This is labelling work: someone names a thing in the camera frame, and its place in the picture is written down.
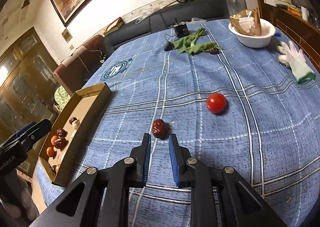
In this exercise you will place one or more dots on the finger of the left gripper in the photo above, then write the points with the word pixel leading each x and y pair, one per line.
pixel 34 134
pixel 23 130

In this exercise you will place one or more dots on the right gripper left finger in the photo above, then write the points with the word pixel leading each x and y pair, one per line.
pixel 141 154

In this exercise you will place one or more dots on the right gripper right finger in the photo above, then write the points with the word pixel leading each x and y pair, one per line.
pixel 178 158

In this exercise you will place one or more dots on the dried red jujube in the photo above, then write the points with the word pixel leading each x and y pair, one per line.
pixel 60 142
pixel 159 129
pixel 62 133

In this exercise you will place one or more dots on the small orange kumquat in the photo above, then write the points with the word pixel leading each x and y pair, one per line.
pixel 57 168

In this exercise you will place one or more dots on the red cherry tomato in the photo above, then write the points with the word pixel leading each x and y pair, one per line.
pixel 216 103

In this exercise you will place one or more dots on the beige peeled fruit chunk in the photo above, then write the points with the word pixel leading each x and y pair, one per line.
pixel 76 124

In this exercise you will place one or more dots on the shallow cardboard tray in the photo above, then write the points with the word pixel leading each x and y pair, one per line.
pixel 84 105

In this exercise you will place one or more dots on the green patterned cushion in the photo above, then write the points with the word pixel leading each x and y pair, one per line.
pixel 61 98

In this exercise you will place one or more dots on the blue plaid tablecloth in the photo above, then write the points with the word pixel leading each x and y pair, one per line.
pixel 268 132

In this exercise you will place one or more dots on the brown armchair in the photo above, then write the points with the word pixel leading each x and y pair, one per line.
pixel 76 69

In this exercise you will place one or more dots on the dark jujube by vegetable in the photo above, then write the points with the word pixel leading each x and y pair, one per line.
pixel 214 51

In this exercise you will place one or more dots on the green leafy vegetable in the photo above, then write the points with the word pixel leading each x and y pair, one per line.
pixel 189 44

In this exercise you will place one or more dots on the small black electronic device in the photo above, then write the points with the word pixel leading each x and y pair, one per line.
pixel 181 29

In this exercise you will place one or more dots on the red flat box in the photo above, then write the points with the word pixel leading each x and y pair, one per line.
pixel 116 24

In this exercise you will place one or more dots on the crumpled brown plastic wrapper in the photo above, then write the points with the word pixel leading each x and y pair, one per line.
pixel 247 22

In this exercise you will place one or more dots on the white work glove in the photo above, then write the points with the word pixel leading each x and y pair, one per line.
pixel 295 60

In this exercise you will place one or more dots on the black leather sofa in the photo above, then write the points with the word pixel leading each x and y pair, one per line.
pixel 166 17

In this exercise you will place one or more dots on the white plastic bowl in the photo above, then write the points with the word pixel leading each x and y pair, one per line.
pixel 256 42

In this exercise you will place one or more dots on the white cup on sideboard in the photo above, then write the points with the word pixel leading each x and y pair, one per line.
pixel 305 13

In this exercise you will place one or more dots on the wooden sideboard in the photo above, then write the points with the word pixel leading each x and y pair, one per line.
pixel 300 31

